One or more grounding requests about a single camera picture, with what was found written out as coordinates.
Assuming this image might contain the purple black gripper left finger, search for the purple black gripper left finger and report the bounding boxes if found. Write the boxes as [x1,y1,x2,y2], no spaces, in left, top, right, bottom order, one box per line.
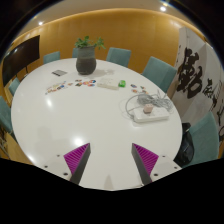
[64,143,91,185]

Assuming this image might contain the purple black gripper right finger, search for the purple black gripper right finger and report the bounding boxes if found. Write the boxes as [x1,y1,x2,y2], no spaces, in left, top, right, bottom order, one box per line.
[131,143,159,185]

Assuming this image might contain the pink charger plug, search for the pink charger plug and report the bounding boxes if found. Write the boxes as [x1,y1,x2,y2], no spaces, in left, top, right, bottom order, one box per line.
[143,104,153,114]

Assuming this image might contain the black bag on chair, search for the black bag on chair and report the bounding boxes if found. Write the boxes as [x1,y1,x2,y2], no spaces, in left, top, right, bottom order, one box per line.
[174,123,194,167]

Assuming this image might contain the white power strip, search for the white power strip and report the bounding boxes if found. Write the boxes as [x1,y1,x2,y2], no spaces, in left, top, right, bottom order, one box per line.
[133,107,169,123]

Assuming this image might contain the teal chair near right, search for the teal chair near right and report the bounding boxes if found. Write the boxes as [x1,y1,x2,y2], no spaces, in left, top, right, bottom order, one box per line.
[184,112,219,167]

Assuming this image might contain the colourful sticker sheet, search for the colourful sticker sheet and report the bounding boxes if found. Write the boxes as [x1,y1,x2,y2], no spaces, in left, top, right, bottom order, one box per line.
[45,82,67,95]

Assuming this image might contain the teal chair near left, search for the teal chair near left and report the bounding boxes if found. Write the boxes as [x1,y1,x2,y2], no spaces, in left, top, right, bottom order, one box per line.
[0,96,13,134]

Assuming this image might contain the small green object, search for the small green object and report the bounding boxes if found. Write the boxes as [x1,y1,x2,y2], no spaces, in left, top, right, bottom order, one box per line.
[119,80,126,88]

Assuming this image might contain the white flat box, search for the white flat box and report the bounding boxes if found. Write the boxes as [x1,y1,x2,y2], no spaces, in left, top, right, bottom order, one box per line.
[97,78,119,90]

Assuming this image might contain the teal chair far right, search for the teal chair far right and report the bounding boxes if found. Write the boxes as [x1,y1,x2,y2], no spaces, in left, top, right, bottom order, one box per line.
[142,56,177,93]

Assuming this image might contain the white calligraphy folding screen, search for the white calligraphy folding screen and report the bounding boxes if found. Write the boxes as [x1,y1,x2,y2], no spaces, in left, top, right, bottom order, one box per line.
[172,27,224,142]

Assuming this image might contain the dark grey ceramic plant pot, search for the dark grey ceramic plant pot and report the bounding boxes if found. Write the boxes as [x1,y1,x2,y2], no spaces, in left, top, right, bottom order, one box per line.
[76,46,96,75]

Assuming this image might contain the teal chair far left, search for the teal chair far left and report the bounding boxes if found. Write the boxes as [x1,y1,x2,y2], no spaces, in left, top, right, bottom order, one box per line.
[43,51,60,64]

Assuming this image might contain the teal chair far middle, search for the teal chair far middle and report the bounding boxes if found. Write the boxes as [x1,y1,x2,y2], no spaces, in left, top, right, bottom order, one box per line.
[106,47,131,67]

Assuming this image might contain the teal chair behind pot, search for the teal chair behind pot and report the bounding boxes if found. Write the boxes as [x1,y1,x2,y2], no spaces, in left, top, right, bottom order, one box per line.
[72,48,78,58]

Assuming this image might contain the green leafy plant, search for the green leafy plant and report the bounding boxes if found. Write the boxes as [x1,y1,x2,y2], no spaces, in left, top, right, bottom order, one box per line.
[75,36,105,49]

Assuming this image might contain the black wall television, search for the black wall television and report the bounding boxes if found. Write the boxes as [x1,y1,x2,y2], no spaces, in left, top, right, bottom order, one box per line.
[2,35,40,86]

